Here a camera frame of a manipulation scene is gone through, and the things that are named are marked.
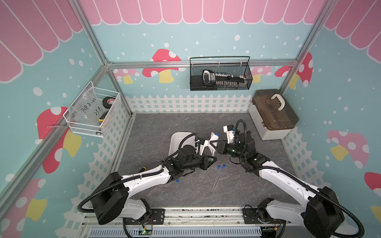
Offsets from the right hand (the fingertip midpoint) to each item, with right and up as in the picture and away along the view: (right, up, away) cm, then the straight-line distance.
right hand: (210, 143), depth 76 cm
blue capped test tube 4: (-18, -23, +11) cm, 32 cm away
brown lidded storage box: (+46, +16, +26) cm, 56 cm away
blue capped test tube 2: (+7, -17, +15) cm, 24 cm away
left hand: (+3, -9, -1) cm, 10 cm away
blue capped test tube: (+3, +4, -1) cm, 6 cm away
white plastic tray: (-22, 0, +33) cm, 39 cm away
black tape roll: (-55, +22, +4) cm, 60 cm away
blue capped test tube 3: (+10, -17, +16) cm, 25 cm away
